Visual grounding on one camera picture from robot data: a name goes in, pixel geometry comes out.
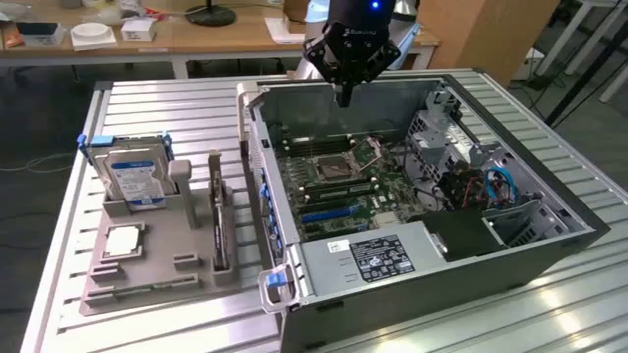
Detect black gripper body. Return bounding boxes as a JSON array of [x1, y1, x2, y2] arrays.
[[322, 0, 395, 85]]

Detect black Nvidia graphics card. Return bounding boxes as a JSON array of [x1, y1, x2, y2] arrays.
[[206, 149, 235, 275]]

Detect white paper sheets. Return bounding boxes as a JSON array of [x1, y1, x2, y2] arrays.
[[264, 16, 308, 46]]

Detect brown cardboard box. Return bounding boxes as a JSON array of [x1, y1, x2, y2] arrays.
[[283, 0, 312, 35]]

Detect wooden desk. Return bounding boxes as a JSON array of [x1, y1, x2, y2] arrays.
[[0, 0, 443, 80]]

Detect wooden cabinet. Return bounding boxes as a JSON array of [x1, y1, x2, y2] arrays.
[[419, 0, 560, 89]]

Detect black lamp base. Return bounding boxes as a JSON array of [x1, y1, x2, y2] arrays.
[[184, 0, 238, 27]]

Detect metal disk bay cage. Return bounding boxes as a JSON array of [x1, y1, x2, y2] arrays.
[[404, 90, 498, 185]]

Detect metal socket cover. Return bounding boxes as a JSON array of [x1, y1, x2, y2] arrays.
[[348, 135, 388, 174]]

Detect CPU socket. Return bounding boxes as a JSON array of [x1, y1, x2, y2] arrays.
[[316, 156, 358, 183]]

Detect small white box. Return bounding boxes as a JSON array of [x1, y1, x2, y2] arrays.
[[120, 18, 158, 43]]

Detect installed RAM stick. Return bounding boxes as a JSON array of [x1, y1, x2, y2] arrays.
[[304, 183, 378, 202]]

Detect black case fan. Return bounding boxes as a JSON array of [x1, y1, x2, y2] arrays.
[[434, 167, 488, 213]]

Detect green motherboard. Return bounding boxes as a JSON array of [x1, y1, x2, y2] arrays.
[[274, 124, 430, 244]]

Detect black expansion slot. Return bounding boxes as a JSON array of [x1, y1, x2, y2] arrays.
[[298, 200, 346, 211]]

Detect silver chipset heatsink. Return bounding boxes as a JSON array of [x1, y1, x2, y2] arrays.
[[375, 211, 407, 227]]

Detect white round part on box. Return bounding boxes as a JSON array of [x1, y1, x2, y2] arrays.
[[70, 22, 120, 52]]

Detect hard disk with blue carrier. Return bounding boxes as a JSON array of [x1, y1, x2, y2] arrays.
[[78, 130, 180, 213]]

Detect black air shroud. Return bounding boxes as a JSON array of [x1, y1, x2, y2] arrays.
[[407, 209, 510, 263]]

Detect white box with dark top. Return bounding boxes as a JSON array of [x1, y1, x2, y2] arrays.
[[14, 21, 67, 48]]

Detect grey power supply unit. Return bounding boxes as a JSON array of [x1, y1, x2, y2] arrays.
[[298, 222, 451, 299]]

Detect grey parts rack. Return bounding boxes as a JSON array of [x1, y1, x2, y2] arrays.
[[78, 149, 262, 317]]

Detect silver CPU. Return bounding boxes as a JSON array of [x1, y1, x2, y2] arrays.
[[104, 227, 142, 257]]

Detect black open PC case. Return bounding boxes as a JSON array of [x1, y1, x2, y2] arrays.
[[235, 73, 612, 353]]

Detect green loose RAM stick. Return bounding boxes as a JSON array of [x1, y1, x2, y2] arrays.
[[110, 281, 199, 296]]

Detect white table frame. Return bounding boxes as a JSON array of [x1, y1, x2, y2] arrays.
[[534, 0, 628, 104]]

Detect black wire bundle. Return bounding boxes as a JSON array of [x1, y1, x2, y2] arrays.
[[411, 175, 446, 213]]

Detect black slanted post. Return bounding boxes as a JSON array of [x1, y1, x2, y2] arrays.
[[544, 35, 628, 128]]

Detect red wire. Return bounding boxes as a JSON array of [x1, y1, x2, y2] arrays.
[[466, 176, 498, 207]]

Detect blue wire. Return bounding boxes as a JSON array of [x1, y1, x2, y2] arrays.
[[483, 167, 518, 211]]

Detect white floor cable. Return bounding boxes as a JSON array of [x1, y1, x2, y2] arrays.
[[0, 152, 76, 174]]

